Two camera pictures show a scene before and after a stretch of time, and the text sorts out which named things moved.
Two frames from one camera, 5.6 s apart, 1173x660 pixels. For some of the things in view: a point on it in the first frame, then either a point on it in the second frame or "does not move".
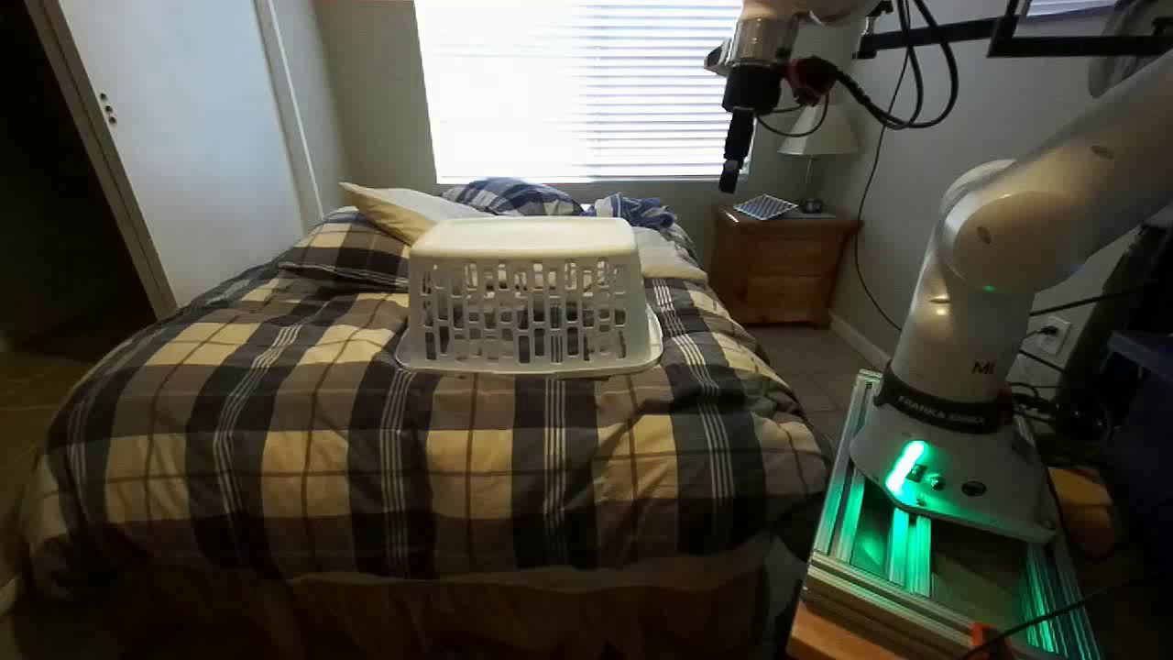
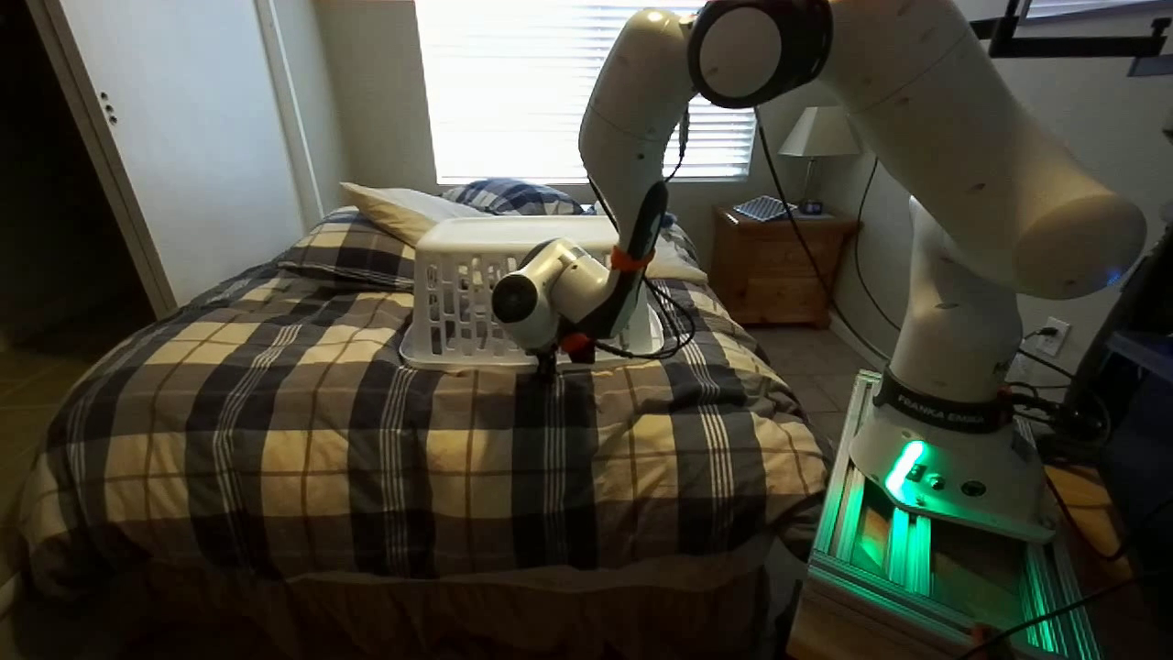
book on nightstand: [764, 207] does not move
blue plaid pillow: [517, 196] does not move
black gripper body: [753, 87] → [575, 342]
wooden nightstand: [783, 265] does not move
